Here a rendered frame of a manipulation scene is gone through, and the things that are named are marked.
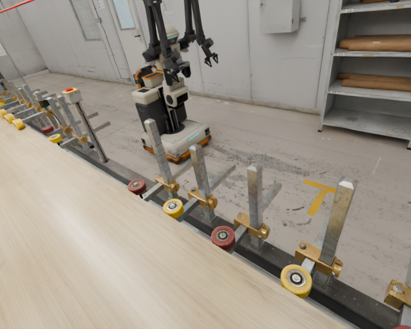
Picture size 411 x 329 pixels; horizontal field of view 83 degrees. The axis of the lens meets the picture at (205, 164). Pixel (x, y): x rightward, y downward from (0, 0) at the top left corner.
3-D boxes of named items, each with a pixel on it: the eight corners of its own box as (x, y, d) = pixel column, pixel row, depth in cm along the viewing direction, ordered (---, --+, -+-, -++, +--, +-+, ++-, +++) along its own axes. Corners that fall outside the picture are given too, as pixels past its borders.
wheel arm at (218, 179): (231, 168, 123) (230, 161, 120) (236, 170, 121) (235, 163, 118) (171, 223, 99) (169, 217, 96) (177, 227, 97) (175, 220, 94)
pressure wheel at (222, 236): (234, 266, 80) (231, 247, 73) (212, 261, 83) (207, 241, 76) (239, 246, 86) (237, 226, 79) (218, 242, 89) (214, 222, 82)
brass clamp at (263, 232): (241, 217, 98) (241, 209, 95) (271, 232, 90) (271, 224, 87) (233, 228, 95) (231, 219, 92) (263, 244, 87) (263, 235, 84)
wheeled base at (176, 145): (143, 150, 305) (137, 134, 290) (177, 128, 340) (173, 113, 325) (178, 166, 265) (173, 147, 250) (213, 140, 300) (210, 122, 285)
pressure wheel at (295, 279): (310, 312, 66) (315, 293, 59) (280, 309, 68) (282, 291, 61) (304, 284, 72) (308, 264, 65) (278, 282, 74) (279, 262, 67)
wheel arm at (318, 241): (332, 207, 94) (334, 200, 92) (342, 211, 93) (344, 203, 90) (284, 299, 70) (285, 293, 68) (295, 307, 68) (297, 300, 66)
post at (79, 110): (106, 158, 171) (77, 99, 145) (109, 160, 168) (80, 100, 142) (100, 161, 169) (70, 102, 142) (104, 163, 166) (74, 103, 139)
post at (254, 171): (256, 249, 102) (252, 160, 74) (263, 252, 100) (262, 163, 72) (251, 254, 100) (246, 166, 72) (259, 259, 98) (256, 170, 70)
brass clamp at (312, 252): (300, 246, 83) (302, 237, 80) (342, 267, 75) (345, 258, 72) (293, 260, 80) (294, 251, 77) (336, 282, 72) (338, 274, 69)
